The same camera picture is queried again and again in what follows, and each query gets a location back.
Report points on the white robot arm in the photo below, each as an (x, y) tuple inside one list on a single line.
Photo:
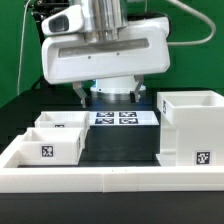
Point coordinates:
[(94, 40)]

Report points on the white drawer box rear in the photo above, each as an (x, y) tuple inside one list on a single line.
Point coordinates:
[(65, 119)]

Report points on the white drawer box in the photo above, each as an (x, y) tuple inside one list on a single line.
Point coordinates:
[(65, 119), (51, 146)]

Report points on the white plastic border frame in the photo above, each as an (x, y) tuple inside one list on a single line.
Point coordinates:
[(14, 179)]

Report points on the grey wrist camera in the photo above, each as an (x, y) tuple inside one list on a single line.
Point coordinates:
[(67, 21)]

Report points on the black camera stand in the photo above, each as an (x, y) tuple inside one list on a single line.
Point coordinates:
[(41, 20)]

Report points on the white fiducial marker sheet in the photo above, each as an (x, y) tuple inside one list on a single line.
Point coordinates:
[(123, 118)]

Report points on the white drawer cabinet housing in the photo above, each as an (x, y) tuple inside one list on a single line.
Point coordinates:
[(191, 128)]

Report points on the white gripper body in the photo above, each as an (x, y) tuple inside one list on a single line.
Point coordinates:
[(140, 50)]

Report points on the white drawer box front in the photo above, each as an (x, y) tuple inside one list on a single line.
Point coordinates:
[(51, 146)]

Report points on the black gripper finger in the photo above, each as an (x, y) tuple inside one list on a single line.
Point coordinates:
[(77, 87), (134, 95)]

